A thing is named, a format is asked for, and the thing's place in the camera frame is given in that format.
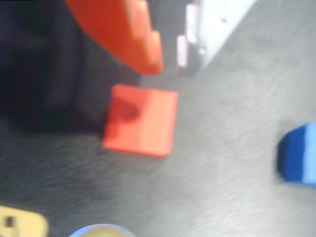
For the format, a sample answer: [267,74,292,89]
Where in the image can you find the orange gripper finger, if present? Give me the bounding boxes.
[64,0,164,76]

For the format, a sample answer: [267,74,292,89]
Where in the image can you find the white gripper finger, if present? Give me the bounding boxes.
[176,0,253,78]

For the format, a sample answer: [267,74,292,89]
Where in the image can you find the red cube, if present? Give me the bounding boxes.
[102,83,179,158]

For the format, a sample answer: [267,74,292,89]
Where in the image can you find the blue cube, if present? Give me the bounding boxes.
[277,120,316,190]

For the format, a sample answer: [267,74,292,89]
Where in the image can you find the hugging face emoji sticker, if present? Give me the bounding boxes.
[68,223,136,237]

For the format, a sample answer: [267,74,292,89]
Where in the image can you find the yellow robot face sticker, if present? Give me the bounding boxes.
[0,204,49,237]

